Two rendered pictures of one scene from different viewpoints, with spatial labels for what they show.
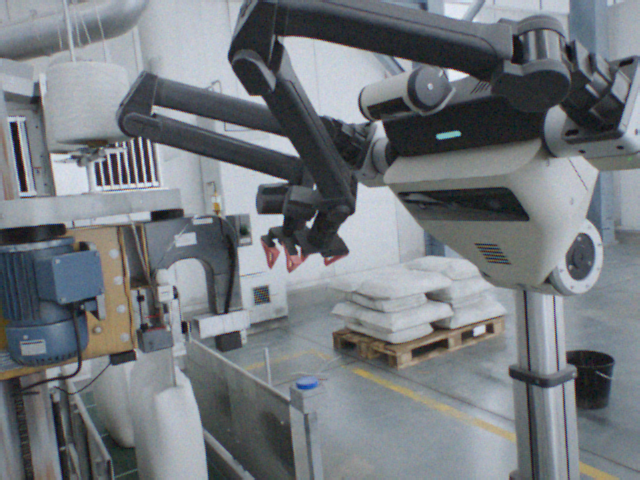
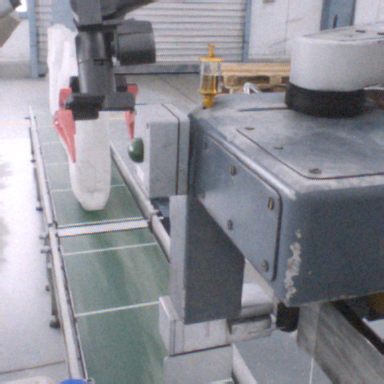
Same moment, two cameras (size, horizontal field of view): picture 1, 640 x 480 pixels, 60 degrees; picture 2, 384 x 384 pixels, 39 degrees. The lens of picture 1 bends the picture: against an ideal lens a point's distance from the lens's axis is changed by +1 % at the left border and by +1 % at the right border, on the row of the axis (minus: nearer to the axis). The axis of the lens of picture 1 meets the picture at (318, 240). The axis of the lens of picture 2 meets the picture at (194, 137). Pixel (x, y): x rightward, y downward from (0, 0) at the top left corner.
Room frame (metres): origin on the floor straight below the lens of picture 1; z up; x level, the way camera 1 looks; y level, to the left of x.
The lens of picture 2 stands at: (2.10, 0.37, 1.48)
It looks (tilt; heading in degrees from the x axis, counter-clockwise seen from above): 17 degrees down; 192
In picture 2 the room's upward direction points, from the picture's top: 2 degrees clockwise
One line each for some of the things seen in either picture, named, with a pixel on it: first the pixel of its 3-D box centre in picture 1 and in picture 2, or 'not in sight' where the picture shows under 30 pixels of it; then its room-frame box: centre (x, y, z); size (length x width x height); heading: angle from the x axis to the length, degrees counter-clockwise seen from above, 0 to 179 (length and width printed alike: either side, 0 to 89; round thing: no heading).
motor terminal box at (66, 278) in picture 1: (70, 281); not in sight; (1.07, 0.49, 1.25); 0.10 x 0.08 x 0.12; 146
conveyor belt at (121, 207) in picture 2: not in sight; (75, 157); (-0.94, -1.02, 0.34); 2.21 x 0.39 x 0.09; 31
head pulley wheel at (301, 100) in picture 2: (167, 214); (324, 97); (1.48, 0.40, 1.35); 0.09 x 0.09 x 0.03
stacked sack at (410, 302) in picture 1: (384, 296); not in sight; (4.31, -0.48, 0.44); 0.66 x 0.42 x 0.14; 25
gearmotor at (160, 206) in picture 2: not in sight; (161, 212); (-0.26, -0.26, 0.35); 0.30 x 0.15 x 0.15; 31
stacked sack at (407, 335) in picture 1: (386, 325); not in sight; (4.29, -0.48, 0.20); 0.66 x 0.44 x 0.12; 31
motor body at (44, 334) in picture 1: (44, 299); not in sight; (1.13, 0.58, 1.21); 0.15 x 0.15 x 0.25
